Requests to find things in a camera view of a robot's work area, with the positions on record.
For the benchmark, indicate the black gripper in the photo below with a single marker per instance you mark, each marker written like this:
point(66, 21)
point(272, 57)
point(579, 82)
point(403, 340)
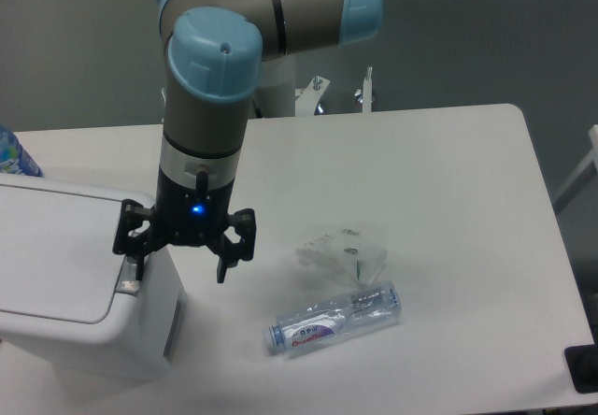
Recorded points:
point(187, 216)

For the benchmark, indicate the white push-lid trash can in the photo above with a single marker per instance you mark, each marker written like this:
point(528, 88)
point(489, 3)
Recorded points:
point(66, 297)

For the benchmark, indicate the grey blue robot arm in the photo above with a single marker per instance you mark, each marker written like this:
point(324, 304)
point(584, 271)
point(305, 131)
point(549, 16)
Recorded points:
point(270, 28)

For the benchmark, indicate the clear plastic water bottle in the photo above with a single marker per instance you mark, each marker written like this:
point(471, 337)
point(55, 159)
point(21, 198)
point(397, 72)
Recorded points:
point(334, 320)

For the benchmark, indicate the crumpled clear plastic wrapper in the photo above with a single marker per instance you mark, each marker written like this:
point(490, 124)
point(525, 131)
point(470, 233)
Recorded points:
point(339, 250)

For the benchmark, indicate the blue labelled bottle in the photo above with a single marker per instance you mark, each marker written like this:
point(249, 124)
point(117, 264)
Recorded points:
point(14, 157)

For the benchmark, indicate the black object at table edge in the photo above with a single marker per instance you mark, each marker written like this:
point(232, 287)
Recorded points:
point(582, 364)

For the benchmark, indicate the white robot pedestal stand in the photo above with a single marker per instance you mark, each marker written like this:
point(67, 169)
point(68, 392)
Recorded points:
point(308, 92)

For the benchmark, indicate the white frame at right edge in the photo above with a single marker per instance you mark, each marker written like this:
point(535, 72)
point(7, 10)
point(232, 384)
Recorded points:
point(579, 178)

